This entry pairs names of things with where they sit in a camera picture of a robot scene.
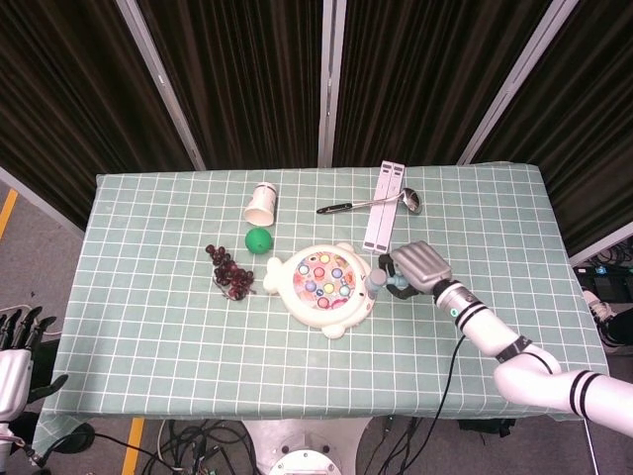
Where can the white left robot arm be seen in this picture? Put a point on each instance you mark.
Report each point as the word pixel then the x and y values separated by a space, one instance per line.
pixel 5 440

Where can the white shoe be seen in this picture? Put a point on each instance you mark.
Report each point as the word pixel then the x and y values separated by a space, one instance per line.
pixel 597 306

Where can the white fishing game toy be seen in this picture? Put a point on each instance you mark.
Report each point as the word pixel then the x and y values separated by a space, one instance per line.
pixel 324 277

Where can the green checkered tablecloth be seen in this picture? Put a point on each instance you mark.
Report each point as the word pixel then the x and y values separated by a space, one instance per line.
pixel 198 346

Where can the dark curtain panel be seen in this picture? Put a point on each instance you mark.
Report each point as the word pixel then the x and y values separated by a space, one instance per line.
pixel 420 74
pixel 593 123
pixel 247 74
pixel 74 99

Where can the blue toy hammer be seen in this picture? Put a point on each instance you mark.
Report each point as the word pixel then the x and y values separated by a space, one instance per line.
pixel 376 284

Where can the green ball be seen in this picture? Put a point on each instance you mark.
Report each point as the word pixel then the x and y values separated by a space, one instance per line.
pixel 259 241

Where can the dark red grape bunch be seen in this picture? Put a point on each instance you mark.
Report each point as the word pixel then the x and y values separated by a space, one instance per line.
pixel 232 274

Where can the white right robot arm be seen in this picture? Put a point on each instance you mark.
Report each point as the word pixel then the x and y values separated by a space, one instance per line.
pixel 534 381

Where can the white double screen post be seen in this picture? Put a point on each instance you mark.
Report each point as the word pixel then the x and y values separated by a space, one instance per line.
pixel 330 84

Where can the white paper cup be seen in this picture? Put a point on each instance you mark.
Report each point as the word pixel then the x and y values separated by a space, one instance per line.
pixel 262 200

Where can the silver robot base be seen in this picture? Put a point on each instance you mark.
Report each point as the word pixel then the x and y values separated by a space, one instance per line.
pixel 306 445

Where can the white screen bottom rail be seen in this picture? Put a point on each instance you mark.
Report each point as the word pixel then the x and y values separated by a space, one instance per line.
pixel 603 249

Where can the black equipment box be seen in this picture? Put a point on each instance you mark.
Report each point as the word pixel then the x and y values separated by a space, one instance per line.
pixel 603 277

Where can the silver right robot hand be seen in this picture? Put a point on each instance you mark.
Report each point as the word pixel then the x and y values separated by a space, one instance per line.
pixel 423 267

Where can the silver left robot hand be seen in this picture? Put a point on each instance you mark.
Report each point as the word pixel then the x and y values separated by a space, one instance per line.
pixel 12 376

